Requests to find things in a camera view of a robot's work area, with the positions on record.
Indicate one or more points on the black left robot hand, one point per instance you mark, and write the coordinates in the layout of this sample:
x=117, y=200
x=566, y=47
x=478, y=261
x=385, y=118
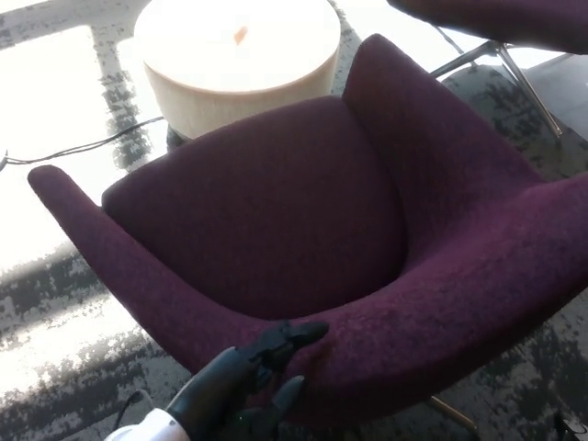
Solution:
x=220, y=390

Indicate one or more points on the purple fabric armchair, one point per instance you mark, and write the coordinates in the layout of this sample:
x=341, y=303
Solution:
x=275, y=206

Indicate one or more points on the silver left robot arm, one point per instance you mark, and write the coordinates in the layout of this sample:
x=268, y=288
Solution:
x=147, y=428

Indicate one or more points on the round white side table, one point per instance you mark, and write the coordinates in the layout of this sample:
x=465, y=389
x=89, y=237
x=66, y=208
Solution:
x=239, y=69

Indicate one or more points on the small orange item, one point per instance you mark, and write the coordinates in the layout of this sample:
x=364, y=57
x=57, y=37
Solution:
x=240, y=35

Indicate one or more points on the purple chair with metal legs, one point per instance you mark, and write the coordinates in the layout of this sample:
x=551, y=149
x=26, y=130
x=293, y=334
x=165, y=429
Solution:
x=505, y=18

